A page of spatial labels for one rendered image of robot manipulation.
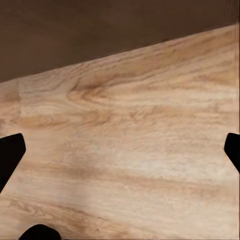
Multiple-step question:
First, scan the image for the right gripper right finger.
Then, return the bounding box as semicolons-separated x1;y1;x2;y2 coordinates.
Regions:
224;132;240;173

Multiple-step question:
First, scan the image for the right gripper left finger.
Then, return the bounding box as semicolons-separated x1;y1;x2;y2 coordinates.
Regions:
0;133;26;193

